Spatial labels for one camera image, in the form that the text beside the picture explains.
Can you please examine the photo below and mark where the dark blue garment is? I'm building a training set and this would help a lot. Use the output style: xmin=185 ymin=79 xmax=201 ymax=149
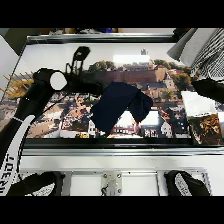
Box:
xmin=89 ymin=81 xmax=155 ymax=135

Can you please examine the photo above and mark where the grey garment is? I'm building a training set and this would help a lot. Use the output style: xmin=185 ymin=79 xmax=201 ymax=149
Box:
xmin=166 ymin=28 xmax=218 ymax=68

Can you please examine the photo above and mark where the black white striped garment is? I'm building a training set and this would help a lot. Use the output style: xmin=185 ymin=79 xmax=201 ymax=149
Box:
xmin=189 ymin=28 xmax=224 ymax=83

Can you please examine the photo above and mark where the silver frame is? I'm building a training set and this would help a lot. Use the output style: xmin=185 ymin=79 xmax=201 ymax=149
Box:
xmin=17 ymin=32 xmax=224 ymax=197

